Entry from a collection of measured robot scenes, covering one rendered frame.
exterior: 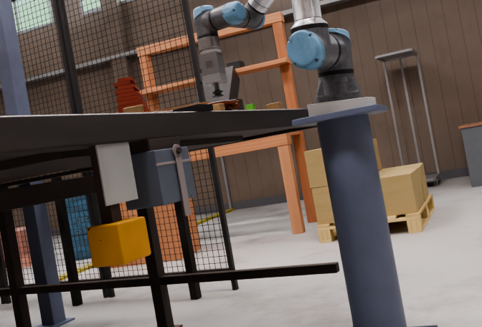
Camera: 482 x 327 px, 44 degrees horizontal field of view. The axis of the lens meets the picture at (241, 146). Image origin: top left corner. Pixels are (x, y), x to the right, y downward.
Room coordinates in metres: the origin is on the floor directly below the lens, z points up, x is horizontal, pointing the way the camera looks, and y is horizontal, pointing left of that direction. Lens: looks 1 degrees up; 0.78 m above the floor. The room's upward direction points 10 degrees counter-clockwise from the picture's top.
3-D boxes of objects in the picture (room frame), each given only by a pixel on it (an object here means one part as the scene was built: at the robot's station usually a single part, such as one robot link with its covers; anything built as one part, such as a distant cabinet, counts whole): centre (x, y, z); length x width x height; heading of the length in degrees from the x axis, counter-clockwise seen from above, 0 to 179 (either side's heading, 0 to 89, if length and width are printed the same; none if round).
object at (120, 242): (1.19, 0.27, 0.74); 0.09 x 0.08 x 0.24; 152
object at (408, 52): (7.84, -2.23, 0.88); 0.65 x 0.53 x 1.76; 160
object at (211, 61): (2.09, 0.06, 1.11); 0.10 x 0.09 x 0.16; 75
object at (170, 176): (1.35, 0.19, 0.77); 0.14 x 0.11 x 0.18; 152
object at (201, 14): (2.09, 0.04, 1.27); 0.09 x 0.08 x 0.11; 53
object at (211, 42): (2.09, 0.05, 1.19); 0.08 x 0.08 x 0.05
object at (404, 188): (5.16, -1.08, 0.37); 1.26 x 0.90 x 0.74; 152
